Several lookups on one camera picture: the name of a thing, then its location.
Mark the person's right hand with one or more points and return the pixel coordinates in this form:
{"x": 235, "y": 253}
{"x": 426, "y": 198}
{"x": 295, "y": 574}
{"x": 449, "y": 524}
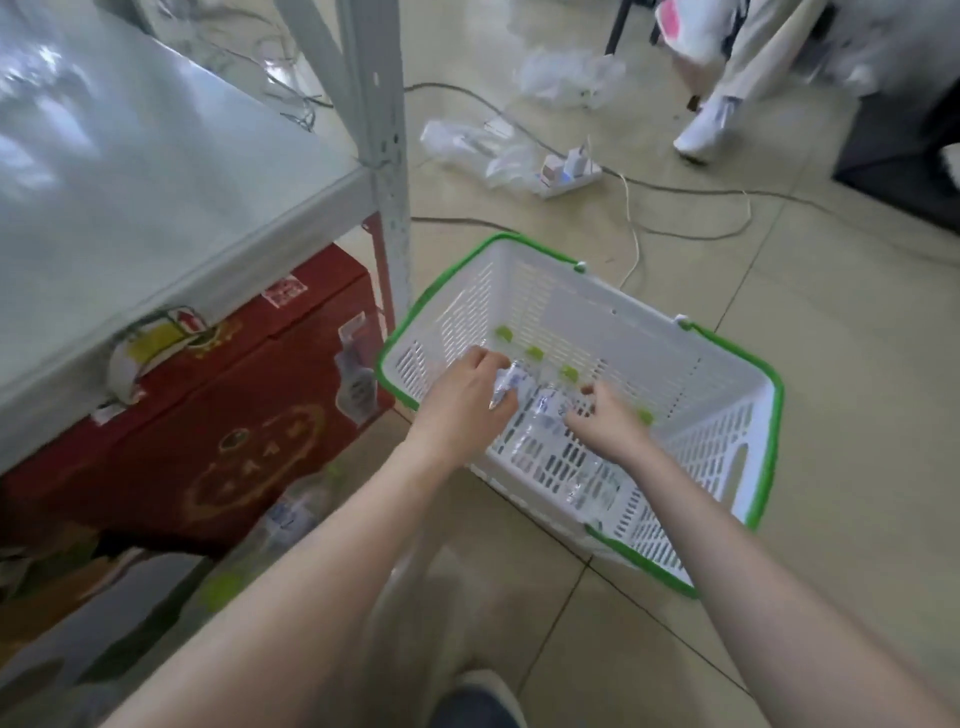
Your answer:
{"x": 616, "y": 431}

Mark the person's left hand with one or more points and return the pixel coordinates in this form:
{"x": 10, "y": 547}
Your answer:
{"x": 454, "y": 412}

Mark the person's left fingers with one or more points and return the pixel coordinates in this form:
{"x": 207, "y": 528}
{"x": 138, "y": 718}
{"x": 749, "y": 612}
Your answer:
{"x": 491, "y": 375}

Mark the person's right fingers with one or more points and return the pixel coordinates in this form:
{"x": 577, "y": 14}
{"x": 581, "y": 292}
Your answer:
{"x": 589, "y": 416}

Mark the clear water bottle green cap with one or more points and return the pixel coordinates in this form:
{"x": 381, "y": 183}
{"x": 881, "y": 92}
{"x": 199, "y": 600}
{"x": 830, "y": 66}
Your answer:
{"x": 596, "y": 487}
{"x": 511, "y": 384}
{"x": 544, "y": 409}
{"x": 571, "y": 390}

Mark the person's right forearm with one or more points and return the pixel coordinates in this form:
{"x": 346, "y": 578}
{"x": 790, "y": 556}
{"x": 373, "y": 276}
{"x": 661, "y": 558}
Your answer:
{"x": 757, "y": 592}

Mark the person's left forearm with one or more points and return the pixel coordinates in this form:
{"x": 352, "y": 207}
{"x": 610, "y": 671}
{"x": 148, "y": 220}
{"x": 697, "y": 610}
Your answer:
{"x": 300, "y": 592}

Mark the white basket with green rim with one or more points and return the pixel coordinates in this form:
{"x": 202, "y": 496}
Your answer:
{"x": 660, "y": 360}

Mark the white power strip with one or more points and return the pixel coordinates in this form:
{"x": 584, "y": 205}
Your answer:
{"x": 574, "y": 180}

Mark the crumpled clear plastic wrap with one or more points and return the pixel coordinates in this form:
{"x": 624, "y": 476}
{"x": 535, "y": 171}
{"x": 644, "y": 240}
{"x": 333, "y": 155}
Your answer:
{"x": 570, "y": 75}
{"x": 480, "y": 150}

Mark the white charger plug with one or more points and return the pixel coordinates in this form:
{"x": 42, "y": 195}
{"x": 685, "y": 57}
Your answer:
{"x": 577, "y": 161}

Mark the red cardboard box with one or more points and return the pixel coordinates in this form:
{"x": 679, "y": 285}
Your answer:
{"x": 225, "y": 435}

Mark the person's dark shoe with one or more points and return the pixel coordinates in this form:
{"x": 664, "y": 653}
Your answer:
{"x": 480, "y": 705}

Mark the black chair leg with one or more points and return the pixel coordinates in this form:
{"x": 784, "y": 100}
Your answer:
{"x": 616, "y": 26}

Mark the grey metal shelf board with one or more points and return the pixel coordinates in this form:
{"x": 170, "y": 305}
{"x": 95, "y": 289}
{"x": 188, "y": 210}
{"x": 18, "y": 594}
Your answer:
{"x": 150, "y": 195}

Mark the white and pink bag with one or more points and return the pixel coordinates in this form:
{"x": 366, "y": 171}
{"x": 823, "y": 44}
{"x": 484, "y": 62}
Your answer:
{"x": 694, "y": 30}

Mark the black furniture base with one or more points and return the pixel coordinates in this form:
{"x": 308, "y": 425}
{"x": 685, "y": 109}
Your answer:
{"x": 900, "y": 157}

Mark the grey metal shelf post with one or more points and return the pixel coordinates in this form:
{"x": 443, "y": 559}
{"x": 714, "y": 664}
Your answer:
{"x": 381, "y": 135}

